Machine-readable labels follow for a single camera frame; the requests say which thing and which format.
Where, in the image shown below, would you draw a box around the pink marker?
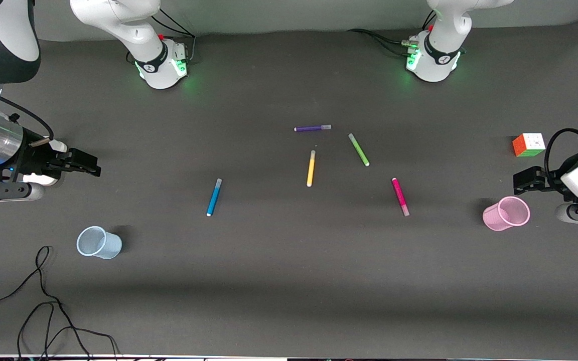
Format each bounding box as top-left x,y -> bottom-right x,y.
392,177 -> 410,217

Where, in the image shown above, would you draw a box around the blue marker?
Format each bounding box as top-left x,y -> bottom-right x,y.
206,178 -> 223,217

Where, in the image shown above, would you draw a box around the pink plastic cup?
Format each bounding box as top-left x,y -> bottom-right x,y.
483,196 -> 531,232

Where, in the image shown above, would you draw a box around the colourful puzzle cube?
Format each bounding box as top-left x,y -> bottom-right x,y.
512,133 -> 546,158

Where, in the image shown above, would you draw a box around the light blue plastic cup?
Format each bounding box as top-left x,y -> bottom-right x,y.
76,226 -> 123,260

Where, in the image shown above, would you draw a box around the green marker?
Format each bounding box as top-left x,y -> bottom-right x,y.
348,133 -> 370,167

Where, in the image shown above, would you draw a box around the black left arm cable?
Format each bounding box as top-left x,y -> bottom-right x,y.
544,128 -> 578,187

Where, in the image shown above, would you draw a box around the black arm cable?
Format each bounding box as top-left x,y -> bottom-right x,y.
0,75 -> 55,142
544,128 -> 578,187

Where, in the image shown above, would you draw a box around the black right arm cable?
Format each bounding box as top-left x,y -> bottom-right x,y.
0,75 -> 55,142

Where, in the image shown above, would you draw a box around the loose black cable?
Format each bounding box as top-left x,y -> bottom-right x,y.
0,245 -> 120,361

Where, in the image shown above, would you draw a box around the black right arm base cables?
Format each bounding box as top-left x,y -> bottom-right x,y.
126,7 -> 197,65

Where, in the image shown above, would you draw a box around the black arm base cables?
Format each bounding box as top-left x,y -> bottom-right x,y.
126,7 -> 197,65
347,10 -> 466,57

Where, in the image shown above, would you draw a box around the black left arm base cables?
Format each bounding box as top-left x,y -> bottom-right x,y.
347,10 -> 466,57

